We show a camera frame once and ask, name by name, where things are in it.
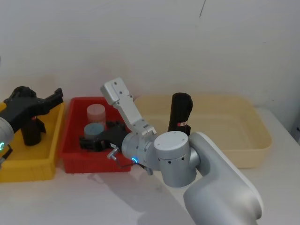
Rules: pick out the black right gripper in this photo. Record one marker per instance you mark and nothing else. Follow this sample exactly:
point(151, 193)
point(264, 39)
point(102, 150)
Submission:
point(114, 138)

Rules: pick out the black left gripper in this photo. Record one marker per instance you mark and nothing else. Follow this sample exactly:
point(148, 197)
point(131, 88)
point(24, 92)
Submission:
point(21, 107)

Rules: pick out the small black bottle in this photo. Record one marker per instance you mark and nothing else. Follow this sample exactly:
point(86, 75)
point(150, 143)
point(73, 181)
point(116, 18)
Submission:
point(31, 137)

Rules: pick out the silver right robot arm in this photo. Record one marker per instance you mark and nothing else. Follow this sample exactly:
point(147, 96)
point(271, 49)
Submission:
point(211, 182)

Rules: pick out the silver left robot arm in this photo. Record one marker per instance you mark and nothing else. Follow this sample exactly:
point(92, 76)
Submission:
point(5, 136)

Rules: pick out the blue cylinder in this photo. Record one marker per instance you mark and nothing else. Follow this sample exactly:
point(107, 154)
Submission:
point(93, 130)

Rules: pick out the pink cylinder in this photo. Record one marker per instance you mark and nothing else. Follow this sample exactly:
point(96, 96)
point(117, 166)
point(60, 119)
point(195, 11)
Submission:
point(96, 112)

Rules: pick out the red plastic bin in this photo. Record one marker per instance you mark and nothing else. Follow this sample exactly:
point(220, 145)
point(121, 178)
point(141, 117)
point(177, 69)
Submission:
point(93, 161)

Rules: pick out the yellow plastic bin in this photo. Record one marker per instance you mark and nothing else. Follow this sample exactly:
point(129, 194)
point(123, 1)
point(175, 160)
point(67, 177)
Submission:
point(44, 161)

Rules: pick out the black cylinder with red label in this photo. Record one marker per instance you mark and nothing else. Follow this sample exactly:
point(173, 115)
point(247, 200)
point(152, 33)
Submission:
point(179, 112)

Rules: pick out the cream plastic tray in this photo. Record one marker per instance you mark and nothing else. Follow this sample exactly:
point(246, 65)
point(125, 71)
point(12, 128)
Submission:
point(234, 131)

